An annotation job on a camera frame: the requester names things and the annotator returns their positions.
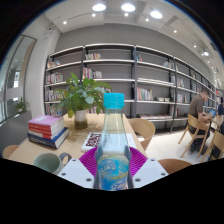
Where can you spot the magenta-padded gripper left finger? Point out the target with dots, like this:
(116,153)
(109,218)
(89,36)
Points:
(76,172)

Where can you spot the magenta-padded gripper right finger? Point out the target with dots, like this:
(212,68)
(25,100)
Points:
(149,171)

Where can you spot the clear blue-capped drink bottle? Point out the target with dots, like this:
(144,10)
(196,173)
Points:
(113,133)

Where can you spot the patterned ceramic mug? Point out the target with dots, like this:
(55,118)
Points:
(46,162)

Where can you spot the open white booklet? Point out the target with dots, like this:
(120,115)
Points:
(91,140)

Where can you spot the navy blue book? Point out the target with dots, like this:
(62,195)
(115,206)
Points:
(50,141)

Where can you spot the red book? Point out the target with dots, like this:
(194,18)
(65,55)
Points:
(43,131)
(43,126)

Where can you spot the pink book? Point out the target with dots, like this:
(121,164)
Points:
(45,120)

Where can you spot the group of wooden chairs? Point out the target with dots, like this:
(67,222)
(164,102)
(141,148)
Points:
(195,125)

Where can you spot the person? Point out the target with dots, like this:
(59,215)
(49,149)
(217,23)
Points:
(221,107)
(196,106)

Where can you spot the small green potted plant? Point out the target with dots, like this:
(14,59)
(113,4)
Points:
(21,106)

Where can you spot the open laptop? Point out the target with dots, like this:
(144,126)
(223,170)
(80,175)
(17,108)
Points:
(212,112)

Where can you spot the group of ceiling lights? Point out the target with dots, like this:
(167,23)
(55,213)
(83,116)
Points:
(128,7)

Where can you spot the grey wall shelf unit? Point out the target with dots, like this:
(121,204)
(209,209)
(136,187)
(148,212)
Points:
(150,76)

